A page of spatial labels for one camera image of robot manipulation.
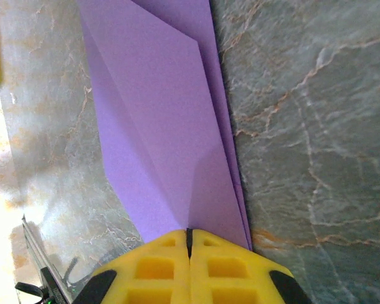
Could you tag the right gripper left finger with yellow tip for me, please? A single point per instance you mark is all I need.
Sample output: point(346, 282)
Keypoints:
point(152, 272)

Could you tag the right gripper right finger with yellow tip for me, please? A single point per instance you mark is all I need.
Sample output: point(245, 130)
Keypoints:
point(240, 272)

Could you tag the purple paper sheet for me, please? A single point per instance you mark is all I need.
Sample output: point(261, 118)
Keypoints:
point(161, 111)

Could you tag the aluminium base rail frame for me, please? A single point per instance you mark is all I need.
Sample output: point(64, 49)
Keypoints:
point(44, 253)

